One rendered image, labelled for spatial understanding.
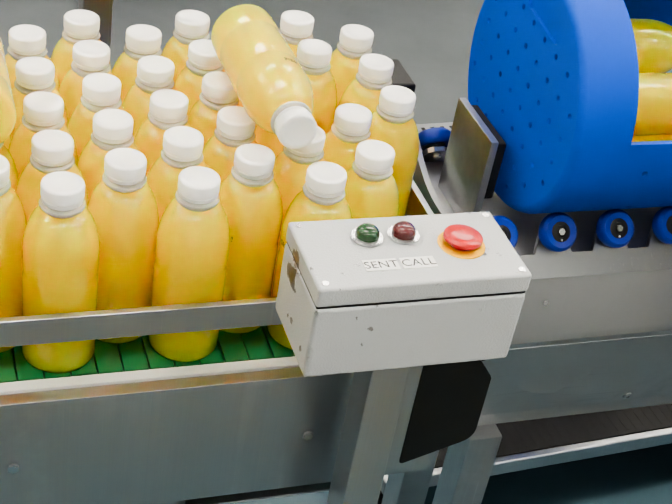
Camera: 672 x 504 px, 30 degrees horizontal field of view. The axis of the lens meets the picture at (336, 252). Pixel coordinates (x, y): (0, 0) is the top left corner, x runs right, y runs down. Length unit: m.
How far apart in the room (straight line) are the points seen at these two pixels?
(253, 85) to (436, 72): 2.66
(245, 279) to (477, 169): 0.33
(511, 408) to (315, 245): 0.62
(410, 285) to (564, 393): 0.62
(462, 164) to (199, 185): 0.42
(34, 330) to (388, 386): 0.33
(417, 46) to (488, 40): 2.49
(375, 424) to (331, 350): 0.15
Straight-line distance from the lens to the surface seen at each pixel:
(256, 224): 1.21
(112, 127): 1.23
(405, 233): 1.12
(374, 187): 1.25
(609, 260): 1.50
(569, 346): 1.53
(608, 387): 1.69
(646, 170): 1.40
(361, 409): 1.21
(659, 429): 2.52
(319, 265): 1.07
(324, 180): 1.18
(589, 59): 1.32
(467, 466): 1.68
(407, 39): 4.03
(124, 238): 1.19
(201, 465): 1.32
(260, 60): 1.24
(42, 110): 1.25
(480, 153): 1.43
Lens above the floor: 1.73
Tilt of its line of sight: 36 degrees down
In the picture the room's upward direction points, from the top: 11 degrees clockwise
